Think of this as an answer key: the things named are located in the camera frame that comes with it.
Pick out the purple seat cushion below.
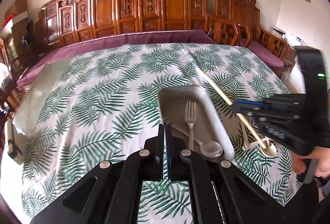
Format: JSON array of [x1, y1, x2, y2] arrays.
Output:
[[248, 41, 284, 68]]

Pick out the carved wooden armchair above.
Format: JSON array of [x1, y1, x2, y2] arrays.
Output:
[[215, 0, 290, 60]]

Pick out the palm leaf patterned tablecloth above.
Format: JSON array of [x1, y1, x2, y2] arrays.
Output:
[[15, 43, 301, 223]]

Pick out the person's right hand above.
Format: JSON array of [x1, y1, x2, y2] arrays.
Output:
[[291, 147, 330, 179]]

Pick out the stacked cardboard boxes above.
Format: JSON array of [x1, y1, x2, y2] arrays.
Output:
[[1, 0, 31, 65]]

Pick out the purple sofa seat cover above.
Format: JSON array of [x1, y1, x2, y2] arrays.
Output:
[[17, 29, 215, 87]]

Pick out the light bamboo chopstick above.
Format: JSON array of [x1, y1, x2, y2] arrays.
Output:
[[196, 67, 267, 149]]

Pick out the grey utensil tray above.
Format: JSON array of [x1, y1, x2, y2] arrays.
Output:
[[158, 85, 234, 162]]

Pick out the beige plastic ladle spoon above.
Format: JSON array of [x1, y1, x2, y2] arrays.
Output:
[[239, 121, 277, 158]]

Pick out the silver metal spoon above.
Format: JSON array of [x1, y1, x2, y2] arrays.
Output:
[[164, 118, 224, 159]]

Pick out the carved wooden sofa bench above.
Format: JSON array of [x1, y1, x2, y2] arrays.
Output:
[[35, 0, 208, 51]]

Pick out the silver metal fork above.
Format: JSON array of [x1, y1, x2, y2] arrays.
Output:
[[185, 101, 197, 150]]

